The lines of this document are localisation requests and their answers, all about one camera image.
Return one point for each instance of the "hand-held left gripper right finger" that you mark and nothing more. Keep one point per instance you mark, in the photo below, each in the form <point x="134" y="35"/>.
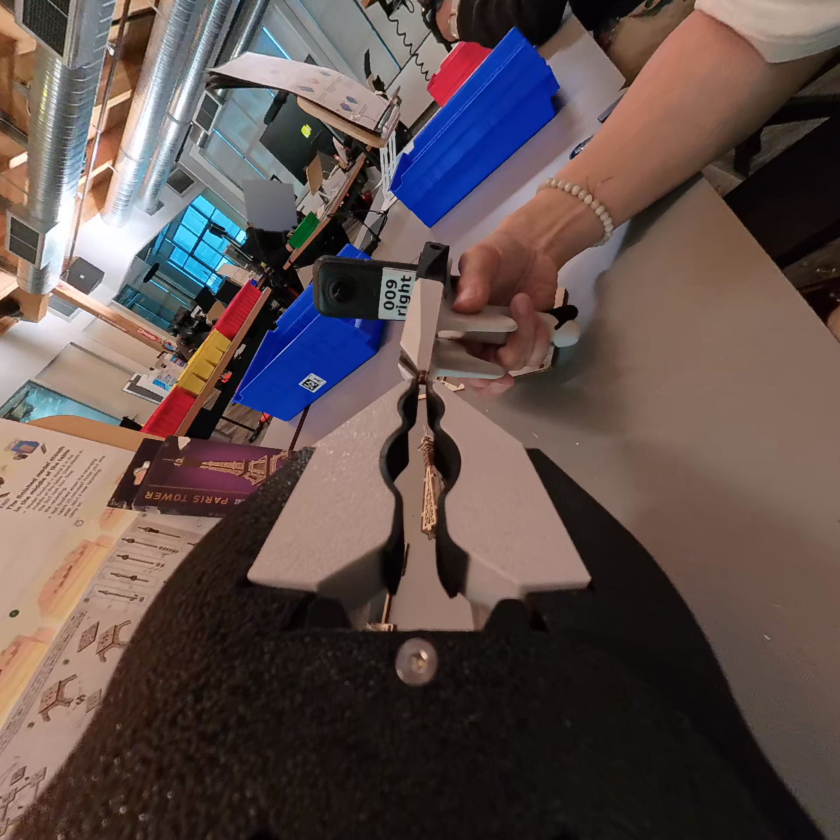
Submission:
<point x="512" y="525"/>

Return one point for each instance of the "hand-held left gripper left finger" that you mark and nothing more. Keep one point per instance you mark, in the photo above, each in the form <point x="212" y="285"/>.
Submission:
<point x="328" y="518"/>

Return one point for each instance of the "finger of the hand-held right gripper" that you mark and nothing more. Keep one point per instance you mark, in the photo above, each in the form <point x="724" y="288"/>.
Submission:
<point x="437" y="315"/>
<point x="415" y="334"/>

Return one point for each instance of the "wooden Eiffel tower model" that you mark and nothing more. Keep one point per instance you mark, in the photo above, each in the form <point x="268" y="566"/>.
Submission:
<point x="430" y="485"/>

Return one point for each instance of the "person's right forearm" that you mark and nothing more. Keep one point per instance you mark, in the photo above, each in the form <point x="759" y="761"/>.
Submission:
<point x="669" y="118"/>

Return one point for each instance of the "grey desk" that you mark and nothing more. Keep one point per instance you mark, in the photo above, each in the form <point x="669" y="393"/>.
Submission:
<point x="689" y="459"/>

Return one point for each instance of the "person's right hand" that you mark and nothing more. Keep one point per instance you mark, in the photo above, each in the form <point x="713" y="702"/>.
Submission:
<point x="512" y="269"/>

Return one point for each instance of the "green storage bin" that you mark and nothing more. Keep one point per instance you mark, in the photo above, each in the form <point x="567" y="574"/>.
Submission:
<point x="303" y="229"/>

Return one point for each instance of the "blue bin with code label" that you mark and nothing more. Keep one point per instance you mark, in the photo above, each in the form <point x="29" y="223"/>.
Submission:
<point x="308" y="354"/>

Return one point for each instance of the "red storage bin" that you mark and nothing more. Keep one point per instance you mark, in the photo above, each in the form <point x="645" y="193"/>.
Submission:
<point x="169" y="413"/>
<point x="237" y="308"/>

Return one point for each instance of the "purple product box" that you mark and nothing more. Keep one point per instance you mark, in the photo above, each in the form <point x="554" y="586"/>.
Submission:
<point x="203" y="479"/>

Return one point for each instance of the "black monitor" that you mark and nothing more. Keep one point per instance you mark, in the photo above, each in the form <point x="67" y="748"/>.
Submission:
<point x="295" y="141"/>

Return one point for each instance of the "yellow storage bin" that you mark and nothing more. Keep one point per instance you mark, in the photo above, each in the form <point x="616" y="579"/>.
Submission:
<point x="205" y="361"/>

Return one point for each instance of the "blue plastic bin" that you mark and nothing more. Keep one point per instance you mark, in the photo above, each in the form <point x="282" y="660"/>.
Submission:
<point x="472" y="131"/>

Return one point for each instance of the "printed cardboard sheet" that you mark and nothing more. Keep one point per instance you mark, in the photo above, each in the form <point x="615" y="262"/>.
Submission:
<point x="308" y="85"/>

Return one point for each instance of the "red plastic bin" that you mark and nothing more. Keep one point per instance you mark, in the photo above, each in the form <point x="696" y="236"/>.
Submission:
<point x="456" y="72"/>

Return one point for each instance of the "black speaker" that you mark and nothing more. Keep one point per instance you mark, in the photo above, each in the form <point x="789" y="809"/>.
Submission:
<point x="84" y="273"/>

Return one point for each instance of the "printed instruction sheet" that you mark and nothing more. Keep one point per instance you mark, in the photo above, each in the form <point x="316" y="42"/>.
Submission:
<point x="52" y="590"/>

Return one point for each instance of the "white shirt sleeve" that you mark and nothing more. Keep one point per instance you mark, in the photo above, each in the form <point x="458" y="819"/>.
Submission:
<point x="774" y="26"/>

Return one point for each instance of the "ribbed silver ventilation duct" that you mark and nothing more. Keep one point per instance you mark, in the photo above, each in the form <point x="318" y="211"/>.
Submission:
<point x="164" y="111"/>

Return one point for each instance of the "wide silver ventilation duct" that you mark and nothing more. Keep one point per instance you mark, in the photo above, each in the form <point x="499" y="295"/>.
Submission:
<point x="65" y="131"/>

